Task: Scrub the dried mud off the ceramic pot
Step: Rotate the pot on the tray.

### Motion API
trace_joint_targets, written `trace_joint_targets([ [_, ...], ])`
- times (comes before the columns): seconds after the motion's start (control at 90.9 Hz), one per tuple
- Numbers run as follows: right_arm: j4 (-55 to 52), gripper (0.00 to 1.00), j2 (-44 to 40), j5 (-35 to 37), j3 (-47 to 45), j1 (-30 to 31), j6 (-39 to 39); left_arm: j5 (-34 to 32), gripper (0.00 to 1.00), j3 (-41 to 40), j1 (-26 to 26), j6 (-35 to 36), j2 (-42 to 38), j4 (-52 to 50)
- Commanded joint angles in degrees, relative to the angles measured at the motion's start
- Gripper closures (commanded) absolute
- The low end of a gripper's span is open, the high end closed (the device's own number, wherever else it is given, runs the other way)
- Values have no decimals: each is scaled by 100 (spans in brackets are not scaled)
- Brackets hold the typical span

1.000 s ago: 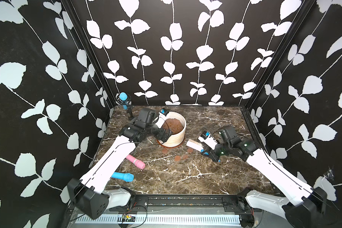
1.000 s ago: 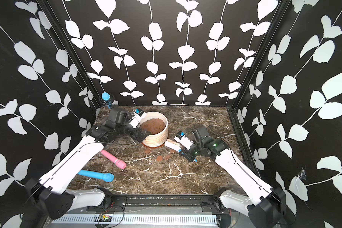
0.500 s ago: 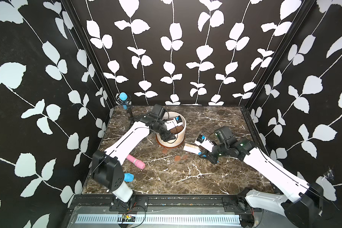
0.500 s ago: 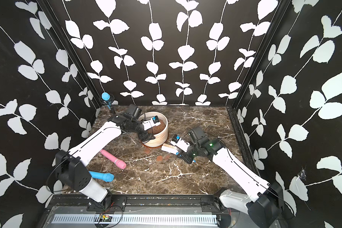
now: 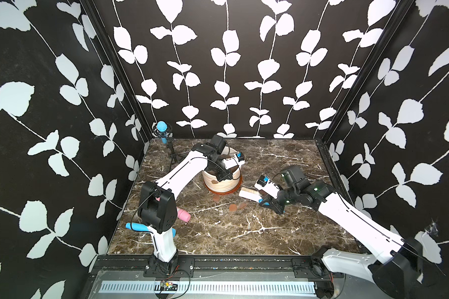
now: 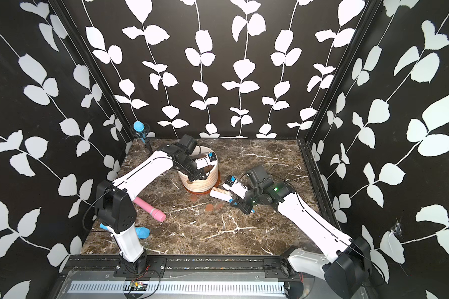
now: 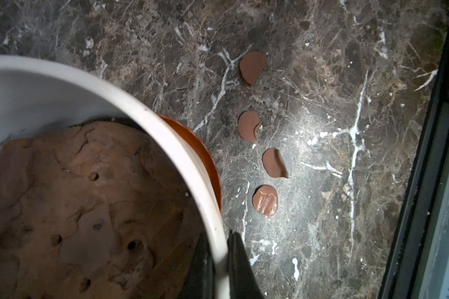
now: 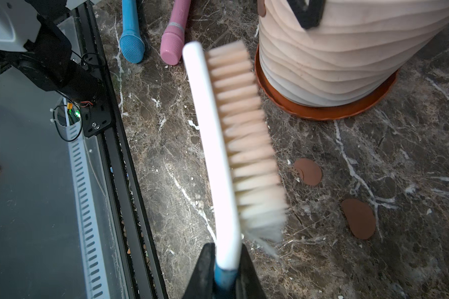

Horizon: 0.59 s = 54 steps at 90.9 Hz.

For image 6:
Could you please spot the pink silicone bottle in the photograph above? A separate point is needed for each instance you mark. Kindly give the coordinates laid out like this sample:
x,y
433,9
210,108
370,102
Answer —
x,y
157,214

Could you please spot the white ceramic pot with mud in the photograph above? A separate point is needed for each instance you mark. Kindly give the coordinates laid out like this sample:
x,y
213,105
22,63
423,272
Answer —
x,y
212,174

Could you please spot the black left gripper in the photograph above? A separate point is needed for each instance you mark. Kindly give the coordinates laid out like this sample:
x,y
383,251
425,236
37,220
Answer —
x,y
199,174

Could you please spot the white slotted cable duct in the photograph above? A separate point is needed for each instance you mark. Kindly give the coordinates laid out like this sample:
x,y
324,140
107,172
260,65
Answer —
x,y
265,289

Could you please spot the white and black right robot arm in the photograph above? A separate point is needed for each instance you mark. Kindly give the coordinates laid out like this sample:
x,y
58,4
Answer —
x,y
343,262

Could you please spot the blue silicone bottle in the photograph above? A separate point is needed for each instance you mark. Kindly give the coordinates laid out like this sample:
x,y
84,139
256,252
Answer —
x,y
142,232

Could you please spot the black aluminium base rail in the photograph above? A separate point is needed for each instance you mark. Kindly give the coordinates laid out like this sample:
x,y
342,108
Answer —
x,y
272,266

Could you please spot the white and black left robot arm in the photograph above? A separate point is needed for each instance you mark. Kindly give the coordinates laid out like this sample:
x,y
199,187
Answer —
x,y
114,204

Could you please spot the blue microphone on tripod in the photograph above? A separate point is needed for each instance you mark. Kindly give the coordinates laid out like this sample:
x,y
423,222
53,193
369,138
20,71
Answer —
x,y
140,131

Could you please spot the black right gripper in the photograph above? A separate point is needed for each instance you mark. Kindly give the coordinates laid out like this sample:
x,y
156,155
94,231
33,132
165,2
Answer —
x,y
241,205

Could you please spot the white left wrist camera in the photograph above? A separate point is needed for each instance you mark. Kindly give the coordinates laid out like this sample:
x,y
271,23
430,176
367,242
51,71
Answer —
x,y
209,159

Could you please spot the small green circuit board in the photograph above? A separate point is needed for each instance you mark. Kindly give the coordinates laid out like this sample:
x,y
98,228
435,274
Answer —
x,y
137,287

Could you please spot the terracotta saucer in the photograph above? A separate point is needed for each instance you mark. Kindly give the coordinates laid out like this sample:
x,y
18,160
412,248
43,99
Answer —
x,y
208,190

